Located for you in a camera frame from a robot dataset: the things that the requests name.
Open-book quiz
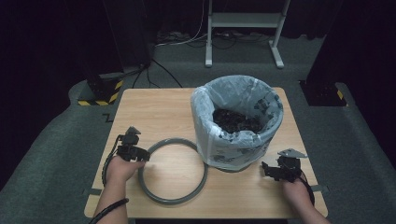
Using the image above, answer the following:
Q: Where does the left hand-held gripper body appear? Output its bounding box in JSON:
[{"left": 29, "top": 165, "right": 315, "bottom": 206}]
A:
[{"left": 117, "top": 125, "right": 142, "bottom": 162}]

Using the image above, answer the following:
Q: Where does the white printed garbage bag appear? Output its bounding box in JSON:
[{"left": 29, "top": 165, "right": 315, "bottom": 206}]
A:
[{"left": 190, "top": 74, "right": 285, "bottom": 172}]

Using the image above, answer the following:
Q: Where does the person's left hand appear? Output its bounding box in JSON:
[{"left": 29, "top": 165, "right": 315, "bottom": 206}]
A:
[{"left": 106, "top": 155, "right": 146, "bottom": 187}]

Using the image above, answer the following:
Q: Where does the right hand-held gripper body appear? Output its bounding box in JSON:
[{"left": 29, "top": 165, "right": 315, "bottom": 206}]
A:
[{"left": 276, "top": 148, "right": 307, "bottom": 184}]

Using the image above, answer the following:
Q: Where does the white metal stand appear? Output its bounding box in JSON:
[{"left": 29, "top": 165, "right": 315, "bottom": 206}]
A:
[{"left": 204, "top": 0, "right": 292, "bottom": 69}]

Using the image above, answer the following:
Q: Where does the right hand-held gripper cable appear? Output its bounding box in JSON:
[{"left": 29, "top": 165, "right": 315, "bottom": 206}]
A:
[{"left": 298, "top": 170, "right": 316, "bottom": 207}]

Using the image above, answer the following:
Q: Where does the person's right hand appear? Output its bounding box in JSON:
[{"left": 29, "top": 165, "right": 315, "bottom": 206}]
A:
[{"left": 282, "top": 177, "right": 312, "bottom": 209}]

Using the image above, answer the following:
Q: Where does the white floor cable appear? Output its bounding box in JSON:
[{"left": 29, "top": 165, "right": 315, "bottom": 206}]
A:
[{"left": 154, "top": 0, "right": 208, "bottom": 49}]

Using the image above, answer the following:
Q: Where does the bundle of floor cables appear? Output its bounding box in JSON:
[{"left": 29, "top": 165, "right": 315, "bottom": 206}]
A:
[{"left": 156, "top": 30, "right": 273, "bottom": 50}]

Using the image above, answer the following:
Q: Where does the black yellow striped stand base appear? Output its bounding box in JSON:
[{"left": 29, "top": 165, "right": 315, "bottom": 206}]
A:
[
  {"left": 77, "top": 73, "right": 124, "bottom": 106},
  {"left": 299, "top": 79, "right": 348, "bottom": 107}
]

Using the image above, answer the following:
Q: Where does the black floor cable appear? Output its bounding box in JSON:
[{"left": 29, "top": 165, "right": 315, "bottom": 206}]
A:
[{"left": 133, "top": 58, "right": 184, "bottom": 89}]

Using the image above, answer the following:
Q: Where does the grey trash can ring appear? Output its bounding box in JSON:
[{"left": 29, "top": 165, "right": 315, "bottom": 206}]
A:
[{"left": 137, "top": 137, "right": 209, "bottom": 206}]

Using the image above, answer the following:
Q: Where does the dark crumpled waste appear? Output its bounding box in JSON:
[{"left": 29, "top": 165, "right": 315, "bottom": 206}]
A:
[{"left": 212, "top": 107, "right": 264, "bottom": 134}]

